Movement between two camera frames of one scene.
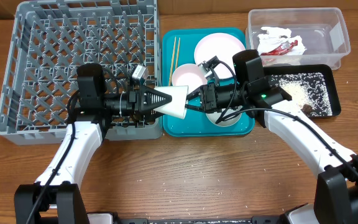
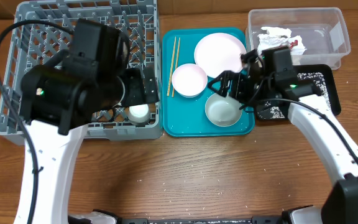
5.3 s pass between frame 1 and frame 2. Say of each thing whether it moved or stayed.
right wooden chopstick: stayed
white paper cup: moved
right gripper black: moved
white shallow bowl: stayed
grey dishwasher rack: stayed
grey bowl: stayed
